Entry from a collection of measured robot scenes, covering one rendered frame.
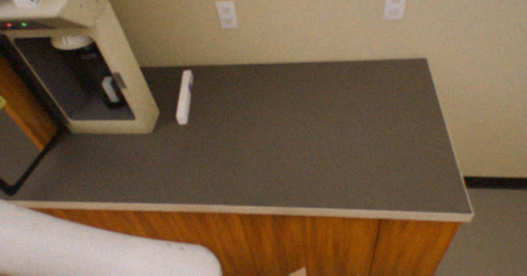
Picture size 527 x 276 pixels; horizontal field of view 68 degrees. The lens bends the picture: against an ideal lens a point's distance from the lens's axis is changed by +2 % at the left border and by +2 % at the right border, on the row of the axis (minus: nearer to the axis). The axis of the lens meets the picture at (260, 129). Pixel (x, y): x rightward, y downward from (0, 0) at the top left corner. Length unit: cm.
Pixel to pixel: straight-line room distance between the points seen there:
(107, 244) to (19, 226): 13
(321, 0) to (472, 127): 99
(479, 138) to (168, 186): 151
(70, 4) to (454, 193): 116
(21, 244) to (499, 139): 199
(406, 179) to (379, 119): 26
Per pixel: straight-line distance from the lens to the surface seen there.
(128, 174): 140
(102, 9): 126
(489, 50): 178
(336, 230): 135
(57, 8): 112
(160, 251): 76
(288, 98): 148
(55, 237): 72
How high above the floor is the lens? 195
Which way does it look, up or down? 47 degrees down
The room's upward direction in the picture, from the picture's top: 10 degrees counter-clockwise
